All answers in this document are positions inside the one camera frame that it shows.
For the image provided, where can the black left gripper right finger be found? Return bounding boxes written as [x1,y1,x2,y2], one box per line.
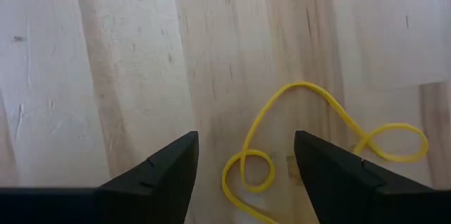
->
[294,130,436,224]

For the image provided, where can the yellow rubber band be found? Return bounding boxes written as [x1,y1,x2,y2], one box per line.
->
[221,81,430,224]

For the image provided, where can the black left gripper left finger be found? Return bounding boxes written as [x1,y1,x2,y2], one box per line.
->
[96,130,200,224]

